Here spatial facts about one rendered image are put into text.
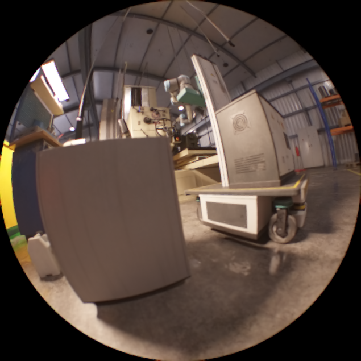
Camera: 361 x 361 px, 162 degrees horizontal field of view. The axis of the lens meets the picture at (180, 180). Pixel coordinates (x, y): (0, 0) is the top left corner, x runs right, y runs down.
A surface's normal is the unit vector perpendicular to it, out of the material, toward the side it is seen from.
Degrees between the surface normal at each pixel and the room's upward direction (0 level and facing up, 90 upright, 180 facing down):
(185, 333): 0
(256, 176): 90
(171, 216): 90
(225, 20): 169
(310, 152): 90
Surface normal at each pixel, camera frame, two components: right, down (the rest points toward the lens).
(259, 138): -0.86, 0.13
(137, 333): -0.14, -0.99
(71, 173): 0.46, -0.06
